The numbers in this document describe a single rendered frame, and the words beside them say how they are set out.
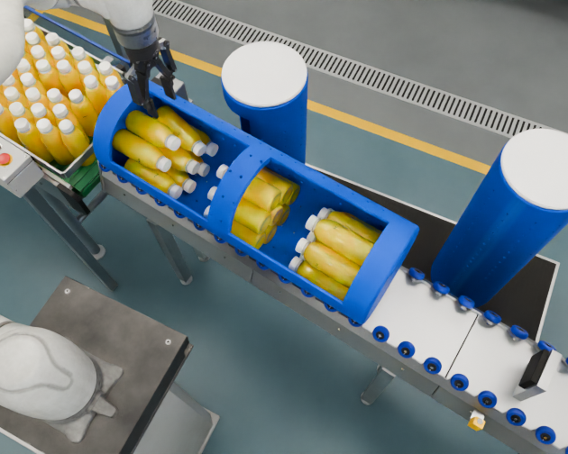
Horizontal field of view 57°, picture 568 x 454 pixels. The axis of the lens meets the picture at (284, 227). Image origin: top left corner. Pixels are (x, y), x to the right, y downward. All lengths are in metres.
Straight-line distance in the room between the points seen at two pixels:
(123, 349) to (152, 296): 1.24
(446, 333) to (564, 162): 0.62
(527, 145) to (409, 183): 1.16
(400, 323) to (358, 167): 1.45
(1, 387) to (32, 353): 0.08
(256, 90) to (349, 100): 1.40
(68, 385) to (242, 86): 1.04
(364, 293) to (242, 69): 0.89
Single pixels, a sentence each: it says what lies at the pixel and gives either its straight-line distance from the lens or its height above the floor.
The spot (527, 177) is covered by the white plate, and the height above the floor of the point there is 1.04.
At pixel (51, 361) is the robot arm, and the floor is 1.34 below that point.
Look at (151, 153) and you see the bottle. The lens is 1.52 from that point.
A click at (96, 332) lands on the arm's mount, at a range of 1.36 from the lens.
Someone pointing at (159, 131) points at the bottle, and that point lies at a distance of 1.51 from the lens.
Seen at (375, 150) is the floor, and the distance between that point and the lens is 2.87.
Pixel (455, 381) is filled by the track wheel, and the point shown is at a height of 0.97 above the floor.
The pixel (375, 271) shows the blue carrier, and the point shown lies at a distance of 1.21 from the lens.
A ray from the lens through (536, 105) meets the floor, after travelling 3.31.
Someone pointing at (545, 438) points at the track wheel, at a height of 0.97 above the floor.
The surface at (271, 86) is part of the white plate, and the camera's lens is 1.73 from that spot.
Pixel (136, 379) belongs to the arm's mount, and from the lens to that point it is 1.30.
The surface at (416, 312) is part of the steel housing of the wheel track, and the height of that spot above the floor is 0.93.
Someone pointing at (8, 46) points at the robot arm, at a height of 1.78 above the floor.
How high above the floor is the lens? 2.33
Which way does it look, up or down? 63 degrees down
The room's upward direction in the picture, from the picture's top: 2 degrees counter-clockwise
